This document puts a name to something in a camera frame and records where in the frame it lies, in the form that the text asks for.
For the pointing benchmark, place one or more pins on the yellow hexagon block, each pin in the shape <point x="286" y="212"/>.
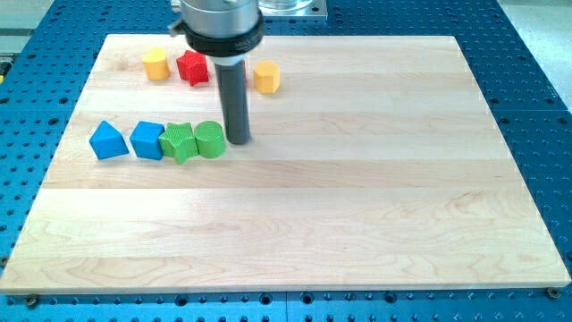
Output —
<point x="267" y="77"/>

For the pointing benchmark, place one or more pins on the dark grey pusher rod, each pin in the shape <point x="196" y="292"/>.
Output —
<point x="232" y="87"/>

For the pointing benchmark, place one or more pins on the yellow heart block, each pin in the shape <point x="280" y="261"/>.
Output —
<point x="155" y="64"/>

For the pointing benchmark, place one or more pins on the green cylinder block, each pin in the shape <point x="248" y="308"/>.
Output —
<point x="210" y="139"/>

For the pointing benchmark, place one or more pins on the blue cube block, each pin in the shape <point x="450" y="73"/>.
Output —
<point x="144" y="140"/>

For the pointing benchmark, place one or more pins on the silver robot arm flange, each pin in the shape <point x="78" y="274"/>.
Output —
<point x="223" y="30"/>

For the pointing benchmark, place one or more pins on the light wooden board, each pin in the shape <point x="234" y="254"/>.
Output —
<point x="377" y="165"/>

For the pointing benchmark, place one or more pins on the blue triangle block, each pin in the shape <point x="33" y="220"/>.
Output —
<point x="107" y="142"/>

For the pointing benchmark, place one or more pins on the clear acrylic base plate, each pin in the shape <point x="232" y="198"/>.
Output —
<point x="297" y="10"/>

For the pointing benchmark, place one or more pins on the red star block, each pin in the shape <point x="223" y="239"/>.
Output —
<point x="192" y="68"/>

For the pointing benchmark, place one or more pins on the green star block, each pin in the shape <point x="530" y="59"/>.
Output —
<point x="179" y="142"/>

